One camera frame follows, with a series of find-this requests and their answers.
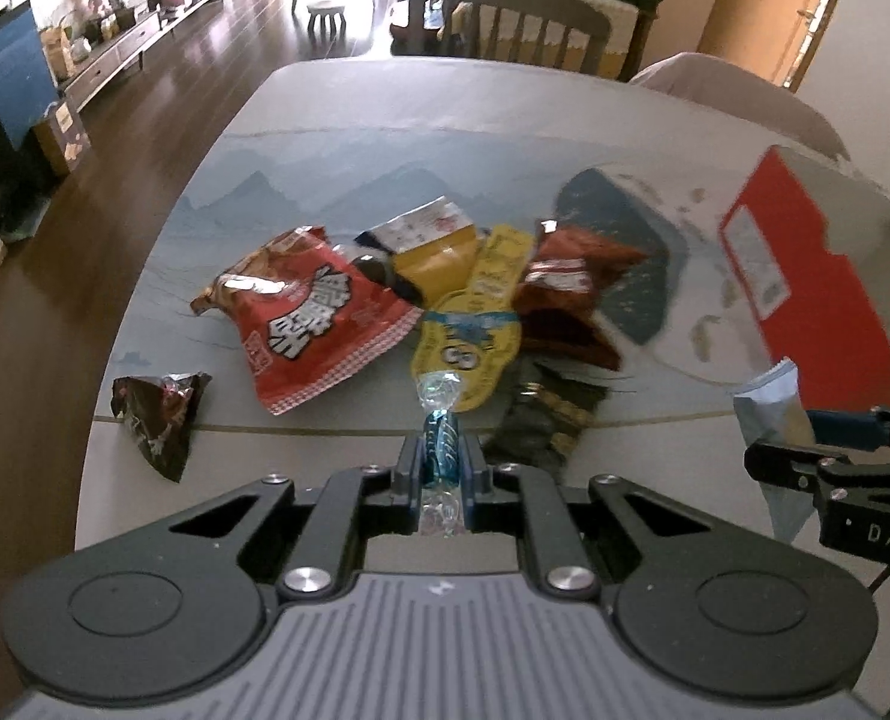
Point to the chair with pale cover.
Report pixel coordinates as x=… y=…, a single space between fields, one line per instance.
x=745 y=97

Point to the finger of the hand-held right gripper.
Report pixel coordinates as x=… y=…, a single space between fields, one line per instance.
x=786 y=465
x=842 y=427

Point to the light blue snack packet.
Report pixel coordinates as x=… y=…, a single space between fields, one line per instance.
x=775 y=420

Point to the black and gold snack packet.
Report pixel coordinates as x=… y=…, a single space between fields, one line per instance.
x=542 y=420

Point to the yellow cartoon snack packet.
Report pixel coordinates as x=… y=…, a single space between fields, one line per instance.
x=467 y=337

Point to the red-brown snack packet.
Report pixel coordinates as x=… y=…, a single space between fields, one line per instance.
x=565 y=277

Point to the dark brown snack packet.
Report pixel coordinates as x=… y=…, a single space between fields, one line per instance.
x=156 y=420

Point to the orange wooden door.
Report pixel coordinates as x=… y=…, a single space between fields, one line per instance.
x=760 y=7

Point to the large red snack bag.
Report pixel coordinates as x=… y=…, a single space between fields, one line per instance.
x=317 y=322

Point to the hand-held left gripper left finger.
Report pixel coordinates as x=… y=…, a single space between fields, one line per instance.
x=409 y=465

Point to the blue candy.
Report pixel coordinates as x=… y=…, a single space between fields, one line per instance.
x=437 y=450

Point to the small wooden stool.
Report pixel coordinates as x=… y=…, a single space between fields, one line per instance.
x=326 y=15

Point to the flat screen television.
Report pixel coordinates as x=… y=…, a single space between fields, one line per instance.
x=10 y=67

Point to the long white media cabinet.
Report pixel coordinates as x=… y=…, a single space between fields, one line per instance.
x=130 y=45

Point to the red cardboard box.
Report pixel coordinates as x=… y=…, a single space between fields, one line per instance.
x=805 y=277

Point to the sofa with white cover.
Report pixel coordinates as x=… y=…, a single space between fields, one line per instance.
x=610 y=22

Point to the brown cardboard box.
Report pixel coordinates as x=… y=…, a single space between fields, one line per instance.
x=61 y=136

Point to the white and yellow snack packet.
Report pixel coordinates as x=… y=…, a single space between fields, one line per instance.
x=430 y=255

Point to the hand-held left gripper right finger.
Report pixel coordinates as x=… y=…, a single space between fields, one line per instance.
x=479 y=472

